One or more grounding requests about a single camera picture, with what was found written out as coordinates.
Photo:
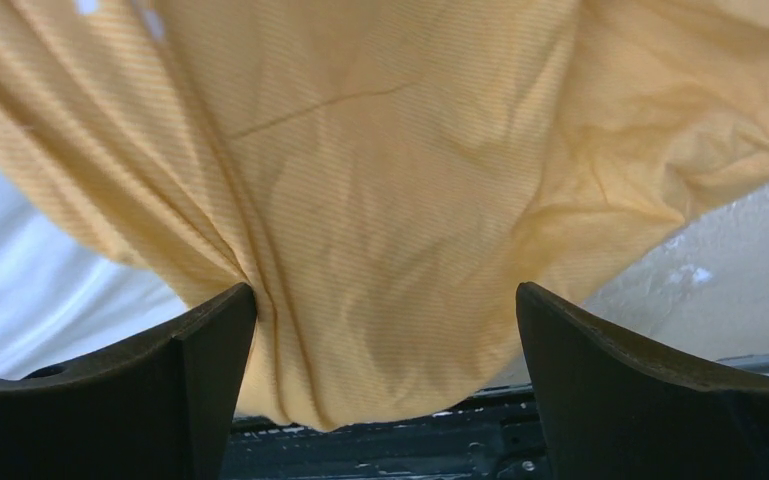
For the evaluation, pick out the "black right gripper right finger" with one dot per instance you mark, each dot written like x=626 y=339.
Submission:
x=615 y=404

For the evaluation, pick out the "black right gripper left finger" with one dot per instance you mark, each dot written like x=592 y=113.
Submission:
x=157 y=405

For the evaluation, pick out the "white pillow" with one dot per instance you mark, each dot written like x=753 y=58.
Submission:
x=59 y=300

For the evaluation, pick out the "orange Mickey Mouse pillowcase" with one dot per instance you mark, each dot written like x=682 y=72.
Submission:
x=383 y=174

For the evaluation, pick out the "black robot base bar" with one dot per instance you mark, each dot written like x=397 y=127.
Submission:
x=494 y=434

